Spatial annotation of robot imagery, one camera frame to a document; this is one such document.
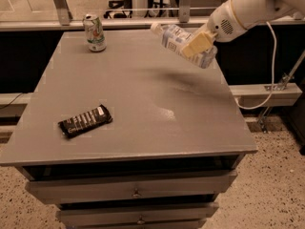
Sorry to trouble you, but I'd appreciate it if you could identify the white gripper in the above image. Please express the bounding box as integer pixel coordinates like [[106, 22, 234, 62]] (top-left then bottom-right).
[[181, 0, 247, 61]]

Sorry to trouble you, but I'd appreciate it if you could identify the blue plastic bottle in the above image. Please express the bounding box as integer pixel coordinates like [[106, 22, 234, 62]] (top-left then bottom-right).
[[151, 23, 212, 69]]

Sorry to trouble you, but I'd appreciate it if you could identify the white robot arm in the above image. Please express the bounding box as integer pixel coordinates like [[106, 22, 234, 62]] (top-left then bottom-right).
[[181, 0, 305, 58]]

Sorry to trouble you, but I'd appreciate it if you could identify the grey drawer cabinet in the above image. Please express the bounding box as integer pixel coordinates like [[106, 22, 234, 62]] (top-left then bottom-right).
[[0, 30, 256, 229]]

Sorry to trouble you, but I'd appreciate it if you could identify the green soda can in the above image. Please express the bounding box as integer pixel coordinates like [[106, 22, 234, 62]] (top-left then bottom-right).
[[83, 13, 107, 52]]

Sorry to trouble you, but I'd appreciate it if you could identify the black snack bar wrapper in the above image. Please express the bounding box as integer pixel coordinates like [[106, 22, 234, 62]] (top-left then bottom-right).
[[58, 105, 112, 138]]

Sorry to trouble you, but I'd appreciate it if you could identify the upper grey drawer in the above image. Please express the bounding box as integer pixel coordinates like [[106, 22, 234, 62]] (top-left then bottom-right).
[[26, 170, 237, 204]]

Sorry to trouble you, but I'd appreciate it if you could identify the grey drawer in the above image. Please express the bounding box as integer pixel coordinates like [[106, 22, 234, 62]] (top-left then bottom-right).
[[26, 170, 237, 204], [56, 202, 218, 227]]

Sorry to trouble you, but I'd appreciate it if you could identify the lower grey drawer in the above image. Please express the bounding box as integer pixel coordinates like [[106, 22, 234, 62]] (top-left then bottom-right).
[[56, 202, 218, 227]]

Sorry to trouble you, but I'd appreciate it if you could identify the white cable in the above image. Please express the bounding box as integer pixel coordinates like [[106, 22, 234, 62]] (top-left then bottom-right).
[[236, 21, 278, 111]]

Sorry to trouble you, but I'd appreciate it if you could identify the metal railing frame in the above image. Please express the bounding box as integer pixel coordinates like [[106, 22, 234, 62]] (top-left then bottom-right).
[[0, 0, 305, 32]]

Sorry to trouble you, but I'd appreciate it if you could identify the black cable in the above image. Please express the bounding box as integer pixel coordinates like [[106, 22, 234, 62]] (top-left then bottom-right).
[[0, 93, 25, 111]]

